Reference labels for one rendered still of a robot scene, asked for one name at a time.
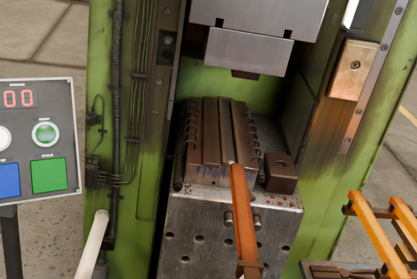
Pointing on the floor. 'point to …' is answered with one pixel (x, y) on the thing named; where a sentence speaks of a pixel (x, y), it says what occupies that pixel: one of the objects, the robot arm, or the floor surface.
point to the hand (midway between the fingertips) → (251, 278)
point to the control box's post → (11, 241)
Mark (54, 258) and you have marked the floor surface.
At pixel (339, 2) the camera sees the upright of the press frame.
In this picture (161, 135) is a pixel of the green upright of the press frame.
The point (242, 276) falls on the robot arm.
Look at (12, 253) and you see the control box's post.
